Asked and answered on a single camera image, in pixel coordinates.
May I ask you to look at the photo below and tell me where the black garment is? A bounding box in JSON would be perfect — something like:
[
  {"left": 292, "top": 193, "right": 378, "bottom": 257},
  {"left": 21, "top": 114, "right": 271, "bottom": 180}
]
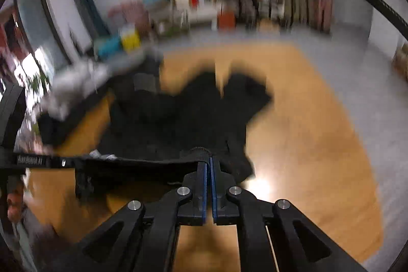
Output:
[
  {"left": 37, "top": 57, "right": 164, "bottom": 148},
  {"left": 75, "top": 70, "right": 273, "bottom": 205}
]

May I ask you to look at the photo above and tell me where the pink board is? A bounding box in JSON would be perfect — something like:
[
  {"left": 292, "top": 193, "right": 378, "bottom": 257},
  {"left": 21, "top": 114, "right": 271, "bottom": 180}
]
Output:
[{"left": 108, "top": 1, "right": 150, "bottom": 27}]

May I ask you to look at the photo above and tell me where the grey white clothes pile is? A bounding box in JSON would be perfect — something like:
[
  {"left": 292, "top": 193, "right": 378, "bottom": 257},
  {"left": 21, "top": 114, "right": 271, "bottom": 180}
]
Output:
[{"left": 41, "top": 46, "right": 163, "bottom": 120}]

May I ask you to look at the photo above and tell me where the green potted plant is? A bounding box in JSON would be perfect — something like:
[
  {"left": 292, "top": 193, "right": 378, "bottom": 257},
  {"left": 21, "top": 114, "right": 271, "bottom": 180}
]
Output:
[{"left": 29, "top": 73, "right": 48, "bottom": 94}]

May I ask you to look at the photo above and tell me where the orange tote bag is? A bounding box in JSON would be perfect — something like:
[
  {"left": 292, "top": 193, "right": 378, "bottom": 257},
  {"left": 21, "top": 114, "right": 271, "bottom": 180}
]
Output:
[{"left": 218, "top": 12, "right": 236, "bottom": 30}]

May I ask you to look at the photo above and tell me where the glass window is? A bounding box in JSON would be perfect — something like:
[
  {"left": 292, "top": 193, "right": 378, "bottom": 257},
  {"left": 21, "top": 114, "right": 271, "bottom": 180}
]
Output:
[{"left": 13, "top": 0, "right": 72, "bottom": 69}]

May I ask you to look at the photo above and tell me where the yellow shopping bag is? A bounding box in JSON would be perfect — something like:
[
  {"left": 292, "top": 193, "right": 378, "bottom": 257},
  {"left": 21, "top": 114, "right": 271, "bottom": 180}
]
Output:
[{"left": 120, "top": 28, "right": 141, "bottom": 51}]

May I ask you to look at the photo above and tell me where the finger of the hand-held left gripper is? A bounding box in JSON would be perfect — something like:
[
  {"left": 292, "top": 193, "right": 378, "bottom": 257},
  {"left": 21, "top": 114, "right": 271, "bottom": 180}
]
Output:
[{"left": 76, "top": 149, "right": 120, "bottom": 169}]

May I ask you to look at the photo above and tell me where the teal bag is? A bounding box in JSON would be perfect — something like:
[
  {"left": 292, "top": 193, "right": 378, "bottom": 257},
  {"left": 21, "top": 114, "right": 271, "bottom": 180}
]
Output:
[{"left": 96, "top": 38, "right": 123, "bottom": 57}]

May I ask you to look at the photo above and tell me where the brown cardboard box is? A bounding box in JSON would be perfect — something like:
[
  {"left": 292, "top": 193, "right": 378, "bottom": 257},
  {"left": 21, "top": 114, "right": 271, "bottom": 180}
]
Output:
[{"left": 392, "top": 43, "right": 408, "bottom": 81}]

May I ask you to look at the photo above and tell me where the white low cabinet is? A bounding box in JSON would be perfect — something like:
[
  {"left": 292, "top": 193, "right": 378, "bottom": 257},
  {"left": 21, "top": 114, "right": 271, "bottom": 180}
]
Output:
[{"left": 188, "top": 6, "right": 217, "bottom": 27}]

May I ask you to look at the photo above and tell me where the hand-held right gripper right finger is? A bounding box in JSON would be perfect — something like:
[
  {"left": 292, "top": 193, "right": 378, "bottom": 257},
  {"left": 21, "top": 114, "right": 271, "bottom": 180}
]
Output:
[{"left": 209, "top": 156, "right": 367, "bottom": 272}]

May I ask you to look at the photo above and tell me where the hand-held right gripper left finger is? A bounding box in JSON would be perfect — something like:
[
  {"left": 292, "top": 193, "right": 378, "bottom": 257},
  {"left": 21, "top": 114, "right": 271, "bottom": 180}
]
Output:
[{"left": 41, "top": 160, "right": 212, "bottom": 272}]

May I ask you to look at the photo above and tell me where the person's left hand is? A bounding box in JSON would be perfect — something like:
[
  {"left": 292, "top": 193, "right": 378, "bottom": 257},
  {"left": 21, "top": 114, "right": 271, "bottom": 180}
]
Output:
[{"left": 6, "top": 192, "right": 24, "bottom": 223}]

